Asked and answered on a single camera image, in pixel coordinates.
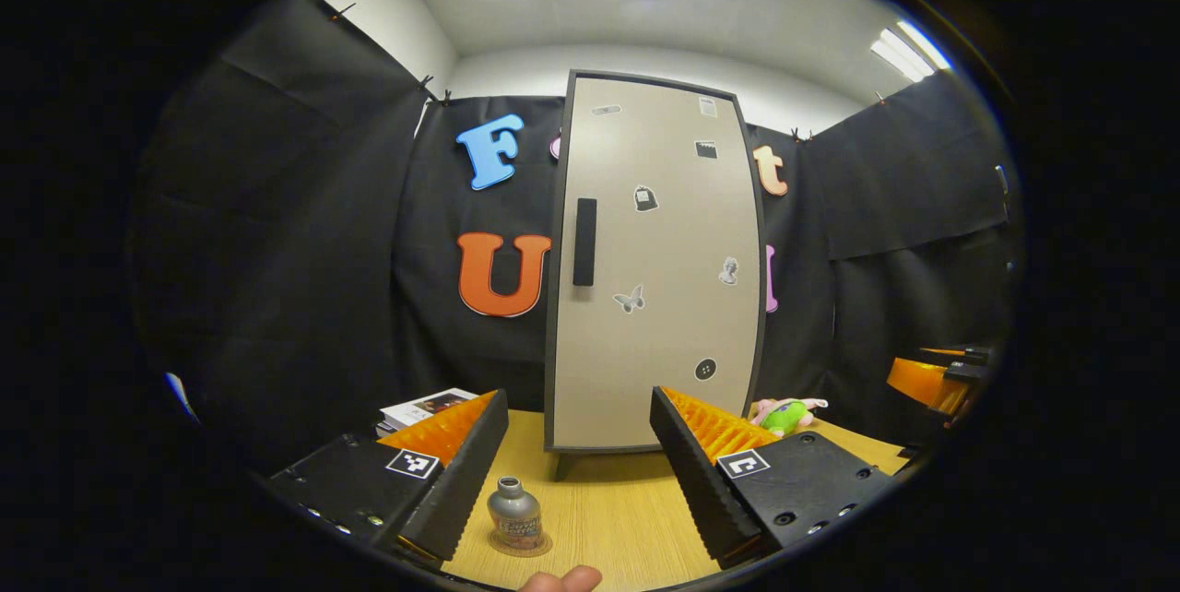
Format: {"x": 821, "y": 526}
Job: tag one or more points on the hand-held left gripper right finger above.
{"x": 701, "y": 481}

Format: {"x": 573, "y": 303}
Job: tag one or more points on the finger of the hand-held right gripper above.
{"x": 926, "y": 382}
{"x": 963, "y": 357}

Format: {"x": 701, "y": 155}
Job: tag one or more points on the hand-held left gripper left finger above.
{"x": 461, "y": 481}

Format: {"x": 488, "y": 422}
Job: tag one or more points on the silver bottle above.
{"x": 514, "y": 514}

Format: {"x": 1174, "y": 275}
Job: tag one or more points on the dark grey cabinet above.
{"x": 564, "y": 466}

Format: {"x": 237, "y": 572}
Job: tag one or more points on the round brown coaster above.
{"x": 544, "y": 546}

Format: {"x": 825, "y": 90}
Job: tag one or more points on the beige cabinet door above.
{"x": 664, "y": 343}

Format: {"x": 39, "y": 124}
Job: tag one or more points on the white cover book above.
{"x": 419, "y": 409}

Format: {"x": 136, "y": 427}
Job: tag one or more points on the green and pink plush toy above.
{"x": 784, "y": 417}

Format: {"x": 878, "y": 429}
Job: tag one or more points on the black backdrop cloth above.
{"x": 277, "y": 251}

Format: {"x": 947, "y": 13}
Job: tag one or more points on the small ceiling light panel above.
{"x": 908, "y": 53}

